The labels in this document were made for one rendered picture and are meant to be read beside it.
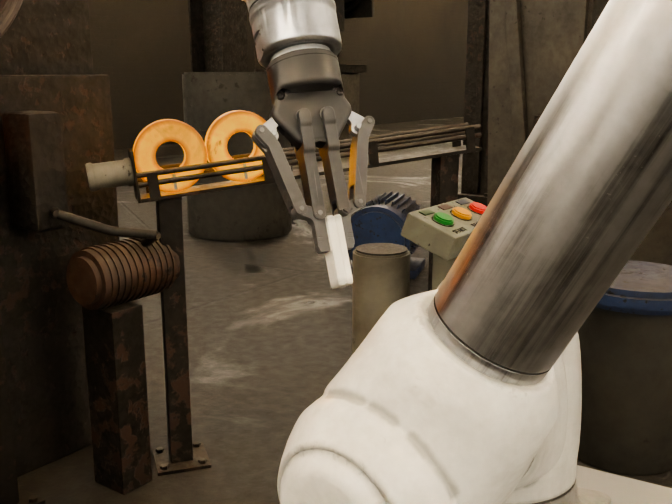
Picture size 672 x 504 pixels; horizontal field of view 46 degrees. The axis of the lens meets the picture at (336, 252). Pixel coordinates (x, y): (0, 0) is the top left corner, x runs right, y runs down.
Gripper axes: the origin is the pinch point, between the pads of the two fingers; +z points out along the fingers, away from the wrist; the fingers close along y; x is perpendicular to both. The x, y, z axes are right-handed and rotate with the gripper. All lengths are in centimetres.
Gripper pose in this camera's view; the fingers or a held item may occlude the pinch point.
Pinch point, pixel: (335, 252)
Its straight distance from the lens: 78.4
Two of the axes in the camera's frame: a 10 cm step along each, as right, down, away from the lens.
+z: 1.8, 9.8, -1.3
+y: -9.4, 1.3, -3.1
